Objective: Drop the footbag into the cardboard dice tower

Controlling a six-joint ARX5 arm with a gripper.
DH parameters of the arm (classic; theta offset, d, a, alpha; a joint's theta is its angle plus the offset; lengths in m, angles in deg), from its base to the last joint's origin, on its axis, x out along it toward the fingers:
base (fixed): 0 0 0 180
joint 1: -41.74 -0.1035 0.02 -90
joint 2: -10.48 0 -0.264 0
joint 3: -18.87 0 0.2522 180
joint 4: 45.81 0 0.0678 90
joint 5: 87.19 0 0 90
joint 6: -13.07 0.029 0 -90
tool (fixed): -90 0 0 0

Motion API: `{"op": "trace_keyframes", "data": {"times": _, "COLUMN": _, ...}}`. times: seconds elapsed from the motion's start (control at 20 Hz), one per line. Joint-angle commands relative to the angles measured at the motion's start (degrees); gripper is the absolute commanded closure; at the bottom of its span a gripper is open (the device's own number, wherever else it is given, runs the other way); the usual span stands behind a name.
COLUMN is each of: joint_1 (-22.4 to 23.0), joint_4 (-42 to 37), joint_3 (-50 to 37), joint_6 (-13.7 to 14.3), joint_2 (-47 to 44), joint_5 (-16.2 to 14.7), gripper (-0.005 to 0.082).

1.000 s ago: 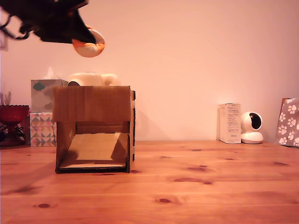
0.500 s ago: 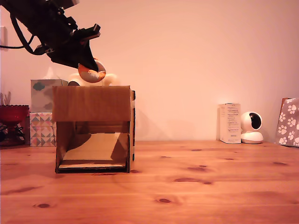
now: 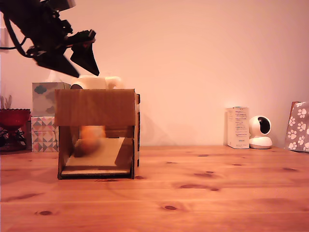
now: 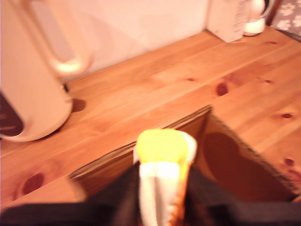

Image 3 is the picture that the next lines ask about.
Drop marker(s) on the grey paw print cloth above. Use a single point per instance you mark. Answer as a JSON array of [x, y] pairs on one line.
[[298, 128]]

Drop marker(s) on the cloud print tissue box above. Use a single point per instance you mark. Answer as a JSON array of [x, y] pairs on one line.
[[43, 99]]

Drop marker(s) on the white tissue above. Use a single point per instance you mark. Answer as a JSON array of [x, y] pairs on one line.
[[53, 78]]

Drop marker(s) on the small white round camera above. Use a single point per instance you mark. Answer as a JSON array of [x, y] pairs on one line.
[[259, 142]]

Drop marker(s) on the cardboard dice tower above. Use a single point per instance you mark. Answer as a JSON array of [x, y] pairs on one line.
[[96, 106]]

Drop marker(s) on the triangle pattern tissue box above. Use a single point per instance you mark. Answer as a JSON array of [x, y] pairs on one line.
[[43, 135]]

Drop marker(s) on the white wall switch plate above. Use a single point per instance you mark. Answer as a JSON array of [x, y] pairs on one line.
[[3, 38]]

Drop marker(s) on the orange white yellow footbag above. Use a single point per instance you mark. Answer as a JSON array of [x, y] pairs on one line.
[[90, 140]]

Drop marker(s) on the red glass bowl on stand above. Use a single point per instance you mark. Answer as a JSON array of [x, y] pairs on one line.
[[13, 119]]

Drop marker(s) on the dried plant sticks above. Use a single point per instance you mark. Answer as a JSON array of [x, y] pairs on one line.
[[5, 102]]

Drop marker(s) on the cream electric kettle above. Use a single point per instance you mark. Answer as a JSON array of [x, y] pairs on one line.
[[94, 82]]

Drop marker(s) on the white carton box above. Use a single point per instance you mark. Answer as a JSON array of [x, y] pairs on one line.
[[239, 128]]

